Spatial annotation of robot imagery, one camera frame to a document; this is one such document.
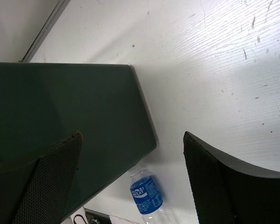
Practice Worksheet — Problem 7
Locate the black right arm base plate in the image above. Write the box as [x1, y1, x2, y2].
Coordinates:
[70, 207, 111, 224]

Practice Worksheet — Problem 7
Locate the clear bottle dark blue label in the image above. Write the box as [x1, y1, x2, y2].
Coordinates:
[128, 165, 174, 224]

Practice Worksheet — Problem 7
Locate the dark green plastic bin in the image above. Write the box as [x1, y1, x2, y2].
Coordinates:
[0, 63, 157, 220]

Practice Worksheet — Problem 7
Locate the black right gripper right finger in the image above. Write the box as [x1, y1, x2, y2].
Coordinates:
[183, 132, 280, 224]

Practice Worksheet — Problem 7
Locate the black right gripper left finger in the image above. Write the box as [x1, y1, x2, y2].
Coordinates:
[0, 132, 83, 224]

